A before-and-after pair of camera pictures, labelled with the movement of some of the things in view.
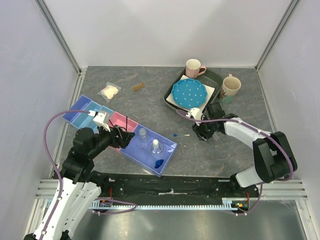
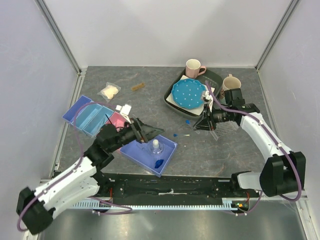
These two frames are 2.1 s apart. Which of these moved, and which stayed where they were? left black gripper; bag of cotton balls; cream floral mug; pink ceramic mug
Moved: left black gripper
Stayed: cream floral mug; bag of cotton balls; pink ceramic mug
